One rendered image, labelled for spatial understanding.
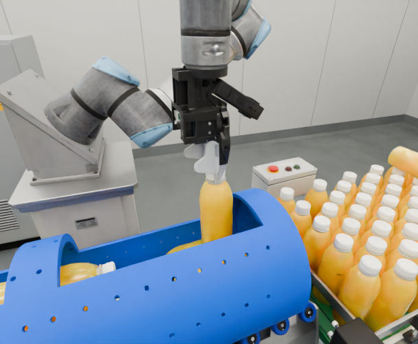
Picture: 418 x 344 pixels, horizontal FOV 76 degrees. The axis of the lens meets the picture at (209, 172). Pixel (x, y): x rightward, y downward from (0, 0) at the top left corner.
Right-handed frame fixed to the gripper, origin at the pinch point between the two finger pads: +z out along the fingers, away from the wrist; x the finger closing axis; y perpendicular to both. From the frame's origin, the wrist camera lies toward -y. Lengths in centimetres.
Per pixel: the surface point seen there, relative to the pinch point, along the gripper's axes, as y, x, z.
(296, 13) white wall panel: -213, -253, -29
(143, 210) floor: -1, -162, 130
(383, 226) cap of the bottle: -40.8, 12.0, 18.0
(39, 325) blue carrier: 31.5, 14.9, 8.5
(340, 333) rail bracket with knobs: -17.7, 24.3, 28.3
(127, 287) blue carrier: 20.0, 14.0, 7.8
